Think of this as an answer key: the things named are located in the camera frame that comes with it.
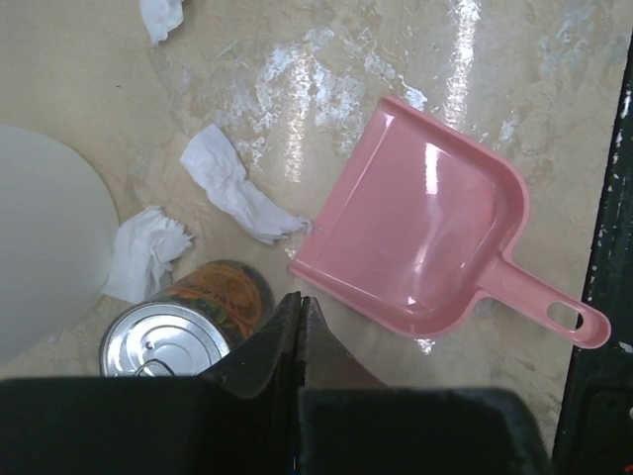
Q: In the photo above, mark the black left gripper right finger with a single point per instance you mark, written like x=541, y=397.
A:
x=328, y=363

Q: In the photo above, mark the pink dustpan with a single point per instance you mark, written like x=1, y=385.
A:
x=420, y=226

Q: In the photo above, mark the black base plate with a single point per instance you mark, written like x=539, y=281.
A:
x=594, y=433

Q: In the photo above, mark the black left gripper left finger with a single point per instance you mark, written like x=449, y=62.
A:
x=247, y=371

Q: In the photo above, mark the white bin with black rim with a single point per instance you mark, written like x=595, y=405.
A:
x=58, y=223

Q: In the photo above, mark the tin can with orange label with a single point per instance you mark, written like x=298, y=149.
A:
x=189, y=326

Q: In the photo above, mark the twisted white paper scrap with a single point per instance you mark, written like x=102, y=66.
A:
x=160, y=18

